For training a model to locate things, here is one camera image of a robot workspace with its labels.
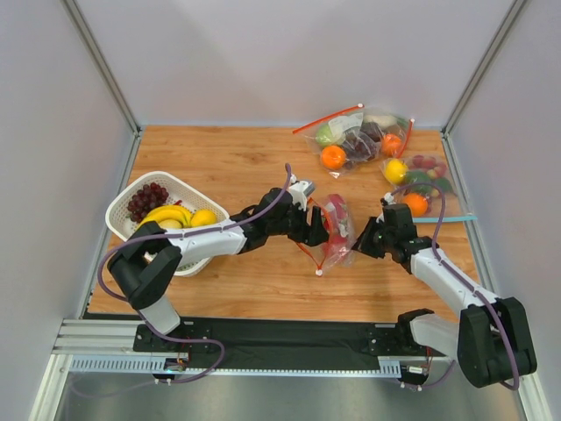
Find orange-zip bag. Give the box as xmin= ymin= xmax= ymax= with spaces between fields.
xmin=296 ymin=194 xmax=357 ymax=277
xmin=363 ymin=106 xmax=415 ymax=158
xmin=292 ymin=103 xmax=382 ymax=178

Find yellow fake pear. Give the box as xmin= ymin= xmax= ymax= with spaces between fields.
xmin=190 ymin=209 xmax=217 ymax=228

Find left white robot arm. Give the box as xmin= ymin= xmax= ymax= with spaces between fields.
xmin=107 ymin=182 xmax=357 ymax=335

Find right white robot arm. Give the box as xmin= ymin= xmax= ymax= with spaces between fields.
xmin=353 ymin=204 xmax=537 ymax=389

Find orange fake fruit blue bag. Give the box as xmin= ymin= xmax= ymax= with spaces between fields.
xmin=401 ymin=192 xmax=429 ymax=218

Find blue-zip clear bag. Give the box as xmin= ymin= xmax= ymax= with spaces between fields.
xmin=380 ymin=153 xmax=477 ymax=223

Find green fake avocado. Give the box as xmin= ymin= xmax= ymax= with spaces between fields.
xmin=405 ymin=170 xmax=432 ymax=195

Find yellow fake apple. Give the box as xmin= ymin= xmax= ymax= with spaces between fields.
xmin=384 ymin=159 xmax=408 ymax=185

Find orange fake fruit left bag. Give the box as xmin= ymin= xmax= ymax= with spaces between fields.
xmin=320 ymin=145 xmax=346 ymax=171

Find dark purple fake grapes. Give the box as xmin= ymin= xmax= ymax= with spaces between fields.
xmin=341 ymin=123 xmax=383 ymax=168

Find green fake cabbage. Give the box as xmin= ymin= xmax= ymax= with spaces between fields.
xmin=315 ymin=125 xmax=344 ymax=148

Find orange fake fruit middle bag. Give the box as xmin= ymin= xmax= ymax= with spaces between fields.
xmin=380 ymin=133 xmax=402 ymax=157

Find yellow fake banana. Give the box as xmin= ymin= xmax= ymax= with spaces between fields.
xmin=139 ymin=204 xmax=192 ymax=228

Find white fake radish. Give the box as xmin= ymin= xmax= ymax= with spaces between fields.
xmin=363 ymin=114 xmax=397 ymax=130

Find red dragon fruit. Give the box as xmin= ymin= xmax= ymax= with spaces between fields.
xmin=322 ymin=194 xmax=357 ymax=268

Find white perforated plastic basket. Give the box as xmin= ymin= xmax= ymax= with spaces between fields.
xmin=105 ymin=171 xmax=245 ymax=276

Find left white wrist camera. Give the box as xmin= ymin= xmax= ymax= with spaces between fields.
xmin=288 ymin=175 xmax=316 ymax=211

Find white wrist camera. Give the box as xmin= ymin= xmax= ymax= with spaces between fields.
xmin=380 ymin=192 xmax=396 ymax=206
xmin=288 ymin=175 xmax=316 ymax=211

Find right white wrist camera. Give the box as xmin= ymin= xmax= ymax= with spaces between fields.
xmin=380 ymin=192 xmax=396 ymax=206

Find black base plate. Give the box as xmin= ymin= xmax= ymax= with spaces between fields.
xmin=131 ymin=315 xmax=449 ymax=370

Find white slotted cable duct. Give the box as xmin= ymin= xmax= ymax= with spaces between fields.
xmin=68 ymin=355 xmax=401 ymax=379

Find aluminium corner frame post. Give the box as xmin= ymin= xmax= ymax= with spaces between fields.
xmin=442 ymin=0 xmax=531 ymax=137

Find left aluminium frame post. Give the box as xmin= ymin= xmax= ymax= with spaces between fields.
xmin=60 ymin=0 xmax=144 ymax=137

